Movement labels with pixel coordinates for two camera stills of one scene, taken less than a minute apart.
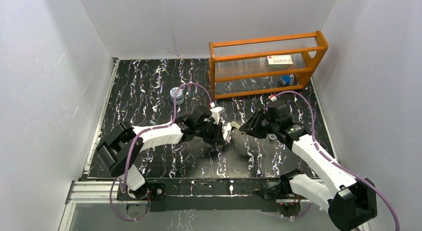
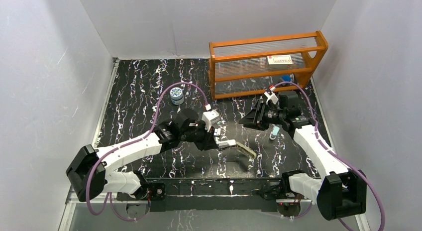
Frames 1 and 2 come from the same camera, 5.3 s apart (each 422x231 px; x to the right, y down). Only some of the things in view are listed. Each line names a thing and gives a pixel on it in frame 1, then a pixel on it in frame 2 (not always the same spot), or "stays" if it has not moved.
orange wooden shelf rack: x=264 y=64 stays
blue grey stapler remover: x=284 y=79 stays
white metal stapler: x=227 y=131 -> x=228 y=144
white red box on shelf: x=279 y=61 stays
